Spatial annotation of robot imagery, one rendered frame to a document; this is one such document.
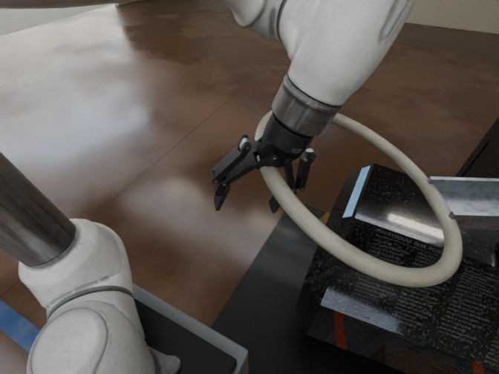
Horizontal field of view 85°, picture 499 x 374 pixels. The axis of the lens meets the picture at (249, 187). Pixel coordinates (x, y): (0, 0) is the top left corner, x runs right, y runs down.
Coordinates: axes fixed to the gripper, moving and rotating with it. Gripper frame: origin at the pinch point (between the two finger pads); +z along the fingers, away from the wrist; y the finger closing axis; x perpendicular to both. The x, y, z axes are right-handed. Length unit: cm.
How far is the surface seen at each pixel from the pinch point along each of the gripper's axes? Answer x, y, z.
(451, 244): -16.2, 36.2, -10.3
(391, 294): -14, 60, 28
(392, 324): -21, 61, 33
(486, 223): -12, 50, -12
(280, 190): -5.9, 0.1, -10.7
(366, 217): 10, 55, 17
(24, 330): 26, -64, 152
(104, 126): 223, -45, 165
